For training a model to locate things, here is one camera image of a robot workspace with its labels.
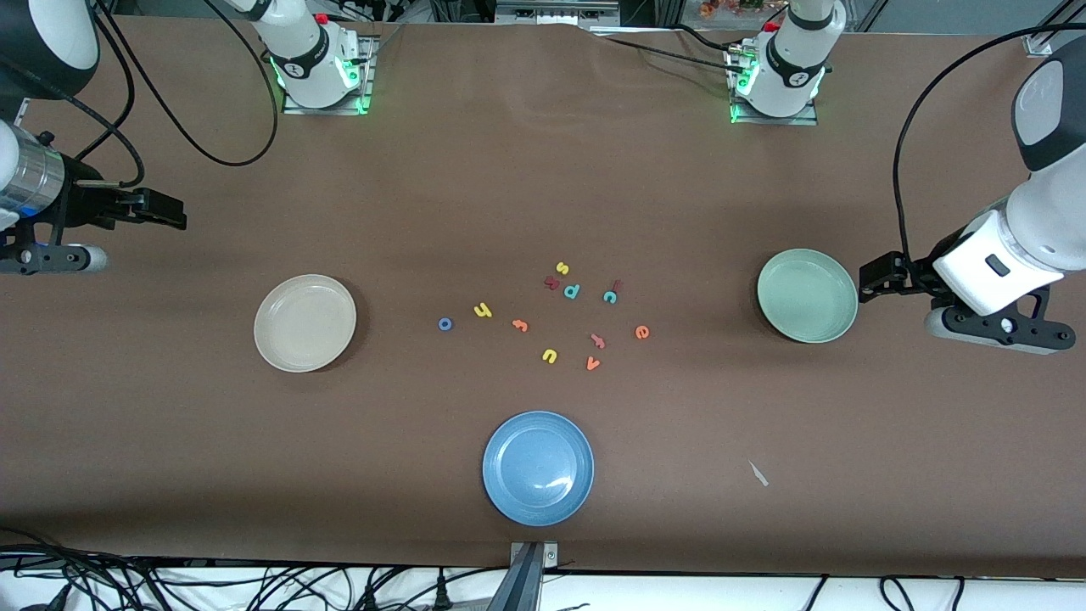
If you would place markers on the silver clamp bracket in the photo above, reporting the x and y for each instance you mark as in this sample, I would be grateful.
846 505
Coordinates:
550 554

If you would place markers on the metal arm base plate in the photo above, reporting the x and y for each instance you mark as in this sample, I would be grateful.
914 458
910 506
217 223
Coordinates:
802 120
366 85

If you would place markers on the blue round plate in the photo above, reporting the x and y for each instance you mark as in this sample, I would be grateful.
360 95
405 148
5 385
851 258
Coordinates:
538 468

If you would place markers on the orange artificial flowers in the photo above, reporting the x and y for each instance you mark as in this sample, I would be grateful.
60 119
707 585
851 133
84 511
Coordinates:
730 7

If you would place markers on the white paper scrap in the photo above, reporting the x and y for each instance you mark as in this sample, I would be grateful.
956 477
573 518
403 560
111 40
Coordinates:
758 474

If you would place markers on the yellow letter h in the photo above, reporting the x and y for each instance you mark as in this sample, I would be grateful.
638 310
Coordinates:
484 312

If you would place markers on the dark grey mount pole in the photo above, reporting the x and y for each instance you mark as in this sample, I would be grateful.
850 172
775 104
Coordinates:
519 585

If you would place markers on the green round plate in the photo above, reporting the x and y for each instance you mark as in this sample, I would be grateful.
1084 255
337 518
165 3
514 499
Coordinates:
806 297

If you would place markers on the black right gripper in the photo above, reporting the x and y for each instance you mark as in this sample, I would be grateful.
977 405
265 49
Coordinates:
85 204

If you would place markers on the grey metal box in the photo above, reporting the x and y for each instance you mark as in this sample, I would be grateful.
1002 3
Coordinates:
556 10

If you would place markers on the beige round plate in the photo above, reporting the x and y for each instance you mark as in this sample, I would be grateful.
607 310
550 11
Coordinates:
305 324

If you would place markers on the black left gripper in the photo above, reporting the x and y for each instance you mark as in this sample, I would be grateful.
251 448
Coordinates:
921 273

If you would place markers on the brown table cover sheet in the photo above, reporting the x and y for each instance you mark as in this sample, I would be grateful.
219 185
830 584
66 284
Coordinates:
543 170

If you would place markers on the aluminium frame rail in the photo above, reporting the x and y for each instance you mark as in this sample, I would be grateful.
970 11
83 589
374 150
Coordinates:
21 110
1056 21

